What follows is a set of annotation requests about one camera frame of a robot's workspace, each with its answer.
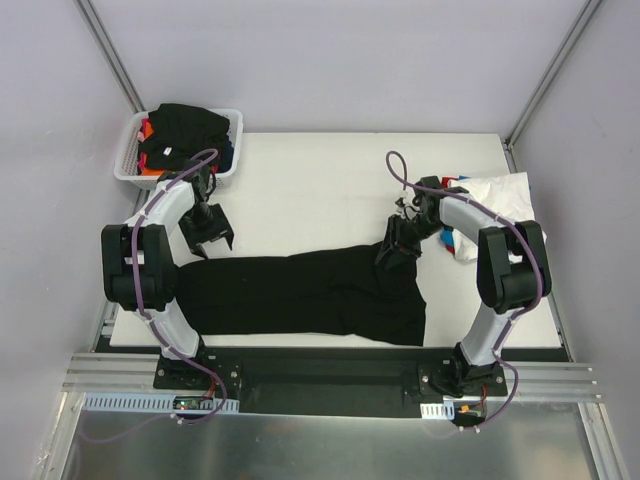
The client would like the white plastic laundry basket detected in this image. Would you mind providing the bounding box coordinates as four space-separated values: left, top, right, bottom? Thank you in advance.
113 109 244 190

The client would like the dark blue t shirt in basket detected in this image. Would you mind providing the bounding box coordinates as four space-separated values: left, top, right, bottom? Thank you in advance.
215 135 234 173

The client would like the right white cable duct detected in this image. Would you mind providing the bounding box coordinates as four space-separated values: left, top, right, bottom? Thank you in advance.
420 401 455 421

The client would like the orange t shirt in basket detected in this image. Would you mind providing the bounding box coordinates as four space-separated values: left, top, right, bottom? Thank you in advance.
138 118 178 175

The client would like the white t shirt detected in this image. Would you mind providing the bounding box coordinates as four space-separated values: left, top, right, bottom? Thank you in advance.
448 172 535 263

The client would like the aluminium front rail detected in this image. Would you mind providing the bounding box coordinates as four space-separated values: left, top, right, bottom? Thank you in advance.
62 353 605 403

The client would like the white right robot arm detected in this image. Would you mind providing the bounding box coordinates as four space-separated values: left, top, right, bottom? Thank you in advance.
376 176 551 398

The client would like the left aluminium frame post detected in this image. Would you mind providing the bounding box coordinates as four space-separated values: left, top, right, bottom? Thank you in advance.
73 0 147 113

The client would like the right aluminium frame post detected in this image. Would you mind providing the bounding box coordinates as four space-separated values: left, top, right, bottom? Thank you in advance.
503 0 606 152

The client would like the pink t shirt in basket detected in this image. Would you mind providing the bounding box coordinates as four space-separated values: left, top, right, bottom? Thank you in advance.
137 118 149 175

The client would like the black t shirt in basket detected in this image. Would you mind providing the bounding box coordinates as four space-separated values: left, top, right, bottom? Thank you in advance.
139 103 230 171

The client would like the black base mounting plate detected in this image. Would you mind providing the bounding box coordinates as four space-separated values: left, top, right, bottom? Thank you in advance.
152 345 509 415

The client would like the left white cable duct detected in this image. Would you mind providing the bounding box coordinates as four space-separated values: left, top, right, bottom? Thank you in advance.
83 393 240 415

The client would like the black t shirt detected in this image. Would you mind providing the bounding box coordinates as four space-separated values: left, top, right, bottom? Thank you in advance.
139 103 230 171
176 244 426 346

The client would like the aluminium frame post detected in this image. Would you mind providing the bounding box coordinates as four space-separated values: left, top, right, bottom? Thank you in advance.
73 0 147 113
503 0 606 152

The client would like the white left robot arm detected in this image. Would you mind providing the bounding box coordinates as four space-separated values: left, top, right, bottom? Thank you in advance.
101 151 234 389

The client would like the white cable duct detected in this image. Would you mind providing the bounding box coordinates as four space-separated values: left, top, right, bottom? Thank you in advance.
83 393 240 415
420 401 455 421

